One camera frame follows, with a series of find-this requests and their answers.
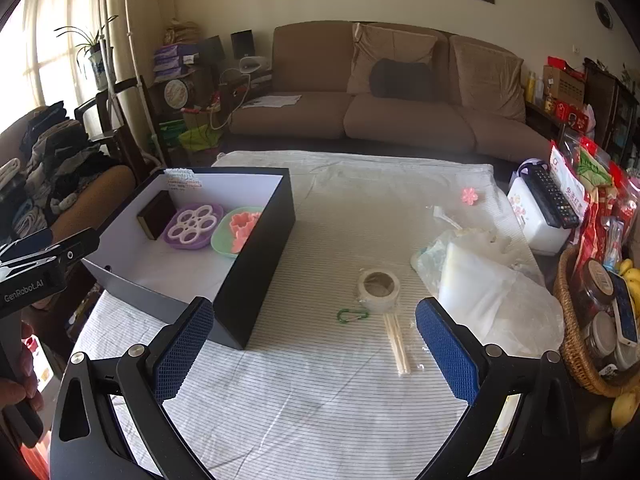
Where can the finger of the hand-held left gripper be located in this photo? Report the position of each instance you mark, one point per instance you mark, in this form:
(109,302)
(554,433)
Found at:
(30,243)
(75,251)

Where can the round white disc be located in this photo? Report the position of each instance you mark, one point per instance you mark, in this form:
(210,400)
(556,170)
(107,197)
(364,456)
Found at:
(177,94)

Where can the white tape roll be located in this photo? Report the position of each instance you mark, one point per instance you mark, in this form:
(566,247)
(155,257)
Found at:
(365,301)

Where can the white-lid jar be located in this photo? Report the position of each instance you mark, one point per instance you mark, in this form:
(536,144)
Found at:
(602,335)

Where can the round wall fixture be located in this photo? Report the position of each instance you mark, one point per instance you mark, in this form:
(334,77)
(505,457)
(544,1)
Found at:
(603,14)

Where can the black storage box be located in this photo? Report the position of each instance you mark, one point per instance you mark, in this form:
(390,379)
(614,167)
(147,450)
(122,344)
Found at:
(260,270)

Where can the white smartphone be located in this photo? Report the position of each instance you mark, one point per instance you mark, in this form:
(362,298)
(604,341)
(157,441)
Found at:
(625,310)

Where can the brown armchair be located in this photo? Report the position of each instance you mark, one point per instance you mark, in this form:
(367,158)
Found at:
(105,185)

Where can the green dish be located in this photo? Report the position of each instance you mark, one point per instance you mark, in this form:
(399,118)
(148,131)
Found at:
(220,241)

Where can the dark wooden cabinet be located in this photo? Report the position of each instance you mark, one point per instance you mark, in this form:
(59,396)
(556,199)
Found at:
(600,105)

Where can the blue clear packet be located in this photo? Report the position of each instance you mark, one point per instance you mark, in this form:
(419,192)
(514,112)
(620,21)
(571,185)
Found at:
(614,245)

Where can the purple flower-shaped dish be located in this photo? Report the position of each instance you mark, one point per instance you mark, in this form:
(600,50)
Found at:
(190,220)

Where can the green carabiner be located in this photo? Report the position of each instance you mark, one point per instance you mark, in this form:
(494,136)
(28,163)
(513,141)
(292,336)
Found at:
(363,315)

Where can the green bag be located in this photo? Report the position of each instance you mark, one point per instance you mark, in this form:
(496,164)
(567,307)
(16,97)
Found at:
(197,140)

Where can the beige sofa cushion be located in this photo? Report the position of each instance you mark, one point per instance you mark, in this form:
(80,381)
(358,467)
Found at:
(485,80)
(395,45)

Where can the wooden chopsticks in clear wrapper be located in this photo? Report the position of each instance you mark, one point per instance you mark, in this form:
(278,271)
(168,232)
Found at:
(397,350)

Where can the red gold snack bag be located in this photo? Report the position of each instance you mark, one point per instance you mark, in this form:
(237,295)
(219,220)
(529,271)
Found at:
(595,200)

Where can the pink flower clip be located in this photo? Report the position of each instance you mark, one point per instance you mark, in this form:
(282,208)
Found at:
(469,196)

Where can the white plastic bag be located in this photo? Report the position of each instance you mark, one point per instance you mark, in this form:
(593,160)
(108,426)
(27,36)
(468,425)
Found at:
(480,285)

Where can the white desk lamp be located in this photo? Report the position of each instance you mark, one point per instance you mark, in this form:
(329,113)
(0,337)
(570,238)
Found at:
(252,65)

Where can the small brown box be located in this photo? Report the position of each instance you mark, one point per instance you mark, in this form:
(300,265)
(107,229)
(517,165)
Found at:
(157,212)

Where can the wicker basket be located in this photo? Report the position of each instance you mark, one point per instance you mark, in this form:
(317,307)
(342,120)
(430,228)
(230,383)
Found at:
(570,340)

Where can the white plastic container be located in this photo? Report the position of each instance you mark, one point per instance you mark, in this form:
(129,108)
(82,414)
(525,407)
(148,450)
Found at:
(530,225)

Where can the white papers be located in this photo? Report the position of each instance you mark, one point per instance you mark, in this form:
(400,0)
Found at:
(272,101)

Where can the purple tissue packs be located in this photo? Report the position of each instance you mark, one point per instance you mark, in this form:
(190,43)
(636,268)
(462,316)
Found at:
(170,60)

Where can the dark grey cushion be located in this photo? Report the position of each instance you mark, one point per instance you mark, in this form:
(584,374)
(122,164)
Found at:
(400,80)

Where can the red gift box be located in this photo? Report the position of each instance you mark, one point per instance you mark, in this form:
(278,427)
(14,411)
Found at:
(567,112)

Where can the brown sofa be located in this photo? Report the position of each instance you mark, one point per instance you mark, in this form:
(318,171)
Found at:
(400,120)

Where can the potted plant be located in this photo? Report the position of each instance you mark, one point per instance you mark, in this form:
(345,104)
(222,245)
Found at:
(97,67)

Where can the yellow bottles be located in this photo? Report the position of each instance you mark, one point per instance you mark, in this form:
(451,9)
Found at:
(530,90)

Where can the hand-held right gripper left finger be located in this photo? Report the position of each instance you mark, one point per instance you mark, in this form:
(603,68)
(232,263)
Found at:
(180,352)

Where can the pink flower-shaped mould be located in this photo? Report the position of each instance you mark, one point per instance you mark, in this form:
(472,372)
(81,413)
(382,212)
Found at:
(242,232)

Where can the dark wooden chair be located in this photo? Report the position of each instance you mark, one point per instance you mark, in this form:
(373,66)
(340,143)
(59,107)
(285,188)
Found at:
(112,132)

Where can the white plastic spoon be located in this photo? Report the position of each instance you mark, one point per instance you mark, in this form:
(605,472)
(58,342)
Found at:
(442,215)

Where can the black remote control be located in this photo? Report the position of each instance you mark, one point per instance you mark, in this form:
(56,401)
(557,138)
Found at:
(550,195)

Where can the pile of clothes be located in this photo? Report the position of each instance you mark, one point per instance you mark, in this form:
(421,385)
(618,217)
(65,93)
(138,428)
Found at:
(55,160)

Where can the cardboard box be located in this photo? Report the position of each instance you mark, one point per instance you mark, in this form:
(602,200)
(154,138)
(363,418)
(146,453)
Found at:
(565,87)

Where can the white coat rack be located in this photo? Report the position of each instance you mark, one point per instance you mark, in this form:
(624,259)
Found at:
(148,110)

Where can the black speaker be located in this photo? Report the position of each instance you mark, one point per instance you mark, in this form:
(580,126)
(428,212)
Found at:
(242,45)

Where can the white red snack bag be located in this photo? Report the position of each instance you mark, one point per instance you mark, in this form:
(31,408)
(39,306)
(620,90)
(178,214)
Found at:
(565,180)

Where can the white striped tablecloth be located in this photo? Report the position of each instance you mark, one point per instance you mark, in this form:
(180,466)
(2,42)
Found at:
(325,400)

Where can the brown jar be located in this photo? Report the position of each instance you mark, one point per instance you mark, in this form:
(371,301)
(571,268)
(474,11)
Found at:
(597,285)

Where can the person's left hand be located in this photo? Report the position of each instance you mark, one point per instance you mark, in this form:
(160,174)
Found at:
(15,395)

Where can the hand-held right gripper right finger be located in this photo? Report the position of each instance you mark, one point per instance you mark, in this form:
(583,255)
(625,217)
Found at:
(445,355)

